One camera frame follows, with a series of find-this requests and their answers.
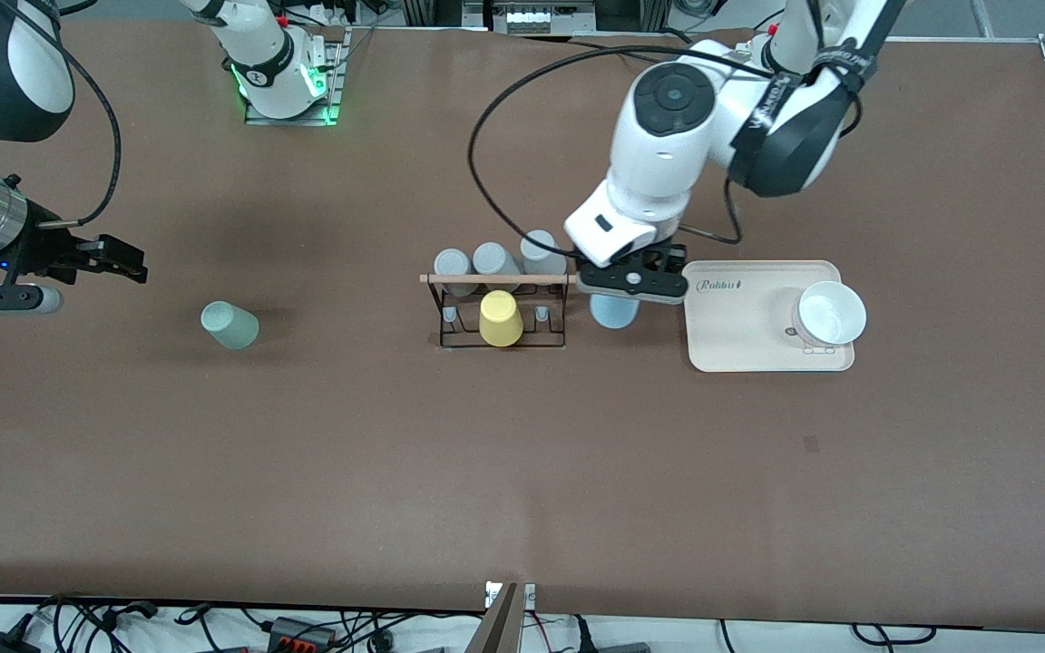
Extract light blue plastic cup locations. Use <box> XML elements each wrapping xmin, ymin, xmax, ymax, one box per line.
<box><xmin>589</xmin><ymin>292</ymin><xmax>641</xmax><ymax>333</ymax></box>

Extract pale green plastic cup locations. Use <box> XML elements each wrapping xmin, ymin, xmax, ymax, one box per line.
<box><xmin>200</xmin><ymin>301</ymin><xmax>260</xmax><ymax>351</ymax></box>

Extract beige rectangular tray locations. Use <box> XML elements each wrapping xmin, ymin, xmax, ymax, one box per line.
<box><xmin>681</xmin><ymin>260</ymin><xmax>855</xmax><ymax>374</ymax></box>

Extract grey plastic cup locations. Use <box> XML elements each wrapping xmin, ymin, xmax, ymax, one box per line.
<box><xmin>473</xmin><ymin>242</ymin><xmax>524</xmax><ymax>291</ymax></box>
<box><xmin>520</xmin><ymin>229</ymin><xmax>571</xmax><ymax>277</ymax></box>
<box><xmin>434</xmin><ymin>249</ymin><xmax>478</xmax><ymax>298</ymax></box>

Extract white bowl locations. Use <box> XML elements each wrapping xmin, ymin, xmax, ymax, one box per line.
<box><xmin>793</xmin><ymin>281</ymin><xmax>868</xmax><ymax>350</ymax></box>

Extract yellow plastic cup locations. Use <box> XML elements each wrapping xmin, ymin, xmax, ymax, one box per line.
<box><xmin>479</xmin><ymin>290</ymin><xmax>524</xmax><ymax>347</ymax></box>

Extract grey socket strip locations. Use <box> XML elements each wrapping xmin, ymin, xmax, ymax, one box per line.
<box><xmin>491</xmin><ymin>0</ymin><xmax>598</xmax><ymax>35</ymax></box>

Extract black power strip orange switches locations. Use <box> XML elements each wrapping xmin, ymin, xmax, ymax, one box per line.
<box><xmin>267</xmin><ymin>617</ymin><xmax>339</xmax><ymax>652</ymax></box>

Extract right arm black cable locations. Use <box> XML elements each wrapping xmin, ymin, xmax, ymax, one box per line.
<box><xmin>28</xmin><ymin>18</ymin><xmax>122</xmax><ymax>228</ymax></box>

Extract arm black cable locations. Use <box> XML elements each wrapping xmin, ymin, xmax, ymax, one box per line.
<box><xmin>468</xmin><ymin>44</ymin><xmax>764</xmax><ymax>264</ymax></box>
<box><xmin>28</xmin><ymin>18</ymin><xmax>122</xmax><ymax>228</ymax></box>

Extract black wire rack wooden bar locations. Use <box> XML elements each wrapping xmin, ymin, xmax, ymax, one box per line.
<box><xmin>420</xmin><ymin>272</ymin><xmax>578</xmax><ymax>352</ymax></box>

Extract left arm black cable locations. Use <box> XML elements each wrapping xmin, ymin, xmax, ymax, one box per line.
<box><xmin>468</xmin><ymin>44</ymin><xmax>764</xmax><ymax>264</ymax></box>

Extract long black table cable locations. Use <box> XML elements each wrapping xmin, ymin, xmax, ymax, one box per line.
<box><xmin>515</xmin><ymin>34</ymin><xmax>696</xmax><ymax>69</ymax></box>

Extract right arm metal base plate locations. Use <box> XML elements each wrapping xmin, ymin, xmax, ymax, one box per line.
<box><xmin>244</xmin><ymin>27</ymin><xmax>344</xmax><ymax>127</ymax></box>

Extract tangled black floor cable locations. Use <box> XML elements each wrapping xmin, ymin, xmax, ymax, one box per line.
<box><xmin>0</xmin><ymin>594</ymin><xmax>161</xmax><ymax>653</ymax></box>

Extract white pole bracket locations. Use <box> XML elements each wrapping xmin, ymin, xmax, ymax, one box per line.
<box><xmin>485</xmin><ymin>582</ymin><xmax>537</xmax><ymax>610</ymax></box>

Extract aluminium camera pole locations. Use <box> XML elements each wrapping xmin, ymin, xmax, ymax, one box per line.
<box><xmin>464</xmin><ymin>583</ymin><xmax>523</xmax><ymax>653</ymax></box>

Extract looped black floor cable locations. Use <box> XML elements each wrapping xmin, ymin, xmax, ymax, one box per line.
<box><xmin>852</xmin><ymin>622</ymin><xmax>938</xmax><ymax>647</ymax></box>

